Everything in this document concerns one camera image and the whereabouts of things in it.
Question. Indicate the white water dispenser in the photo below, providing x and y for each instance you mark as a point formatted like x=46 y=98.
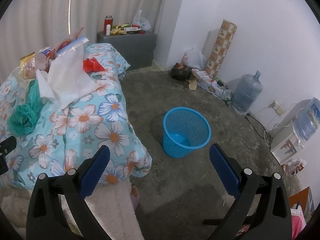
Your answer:
x=286 y=144

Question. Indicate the red white paper bag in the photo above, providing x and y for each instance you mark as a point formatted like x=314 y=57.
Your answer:
x=70 y=38

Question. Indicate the yellow snack packet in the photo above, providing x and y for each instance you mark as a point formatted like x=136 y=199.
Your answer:
x=28 y=66

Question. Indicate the white plastic shopping bag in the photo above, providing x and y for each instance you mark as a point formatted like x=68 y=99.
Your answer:
x=194 y=58

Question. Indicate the white patterned floor cloth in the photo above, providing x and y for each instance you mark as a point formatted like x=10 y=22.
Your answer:
x=213 y=86

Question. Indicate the large empty water jug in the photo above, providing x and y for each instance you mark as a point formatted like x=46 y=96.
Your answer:
x=246 y=92

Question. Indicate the blue plastic waste basket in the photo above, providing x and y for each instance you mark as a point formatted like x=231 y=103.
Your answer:
x=185 y=130

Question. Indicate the grey bedside cabinet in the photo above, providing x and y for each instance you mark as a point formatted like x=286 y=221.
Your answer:
x=137 y=49

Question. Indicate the red thermos flask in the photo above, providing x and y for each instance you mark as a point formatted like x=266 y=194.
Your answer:
x=107 y=21

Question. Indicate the snack packets on cabinet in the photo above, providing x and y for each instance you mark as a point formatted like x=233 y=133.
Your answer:
x=125 y=29

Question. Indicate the rolled patterned mat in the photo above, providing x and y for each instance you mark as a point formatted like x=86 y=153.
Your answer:
x=220 y=48

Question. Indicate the small white bottle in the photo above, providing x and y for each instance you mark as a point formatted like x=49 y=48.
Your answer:
x=108 y=29

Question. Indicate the red plastic wrapper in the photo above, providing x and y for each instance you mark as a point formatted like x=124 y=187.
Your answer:
x=92 y=65

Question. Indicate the clear plastic bag on cabinet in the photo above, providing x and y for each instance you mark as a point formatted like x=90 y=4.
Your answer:
x=143 y=23

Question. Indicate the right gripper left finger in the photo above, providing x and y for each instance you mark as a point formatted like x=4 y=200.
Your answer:
x=46 y=220

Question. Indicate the dark cardboard box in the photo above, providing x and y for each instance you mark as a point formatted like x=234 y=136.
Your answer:
x=180 y=72

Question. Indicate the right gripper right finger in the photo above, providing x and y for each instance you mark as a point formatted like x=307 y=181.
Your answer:
x=261 y=206

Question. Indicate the floral blue quilt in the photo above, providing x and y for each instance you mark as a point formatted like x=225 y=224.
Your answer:
x=64 y=138

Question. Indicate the brown paper scrap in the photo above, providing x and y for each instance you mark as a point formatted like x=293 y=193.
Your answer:
x=192 y=84

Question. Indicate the orange cardboard box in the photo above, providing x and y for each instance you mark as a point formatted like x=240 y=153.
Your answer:
x=306 y=200

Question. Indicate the wall power socket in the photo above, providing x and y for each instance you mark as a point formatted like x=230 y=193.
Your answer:
x=277 y=108

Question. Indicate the white curtain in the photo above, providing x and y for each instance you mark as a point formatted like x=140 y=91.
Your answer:
x=31 y=25

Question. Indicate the white tissue paper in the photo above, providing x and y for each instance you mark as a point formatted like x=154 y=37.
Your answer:
x=66 y=80

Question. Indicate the water jug on dispenser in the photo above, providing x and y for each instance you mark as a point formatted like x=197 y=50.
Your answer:
x=307 y=120

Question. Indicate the green plastic bag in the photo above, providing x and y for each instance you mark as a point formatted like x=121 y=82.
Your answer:
x=24 y=118

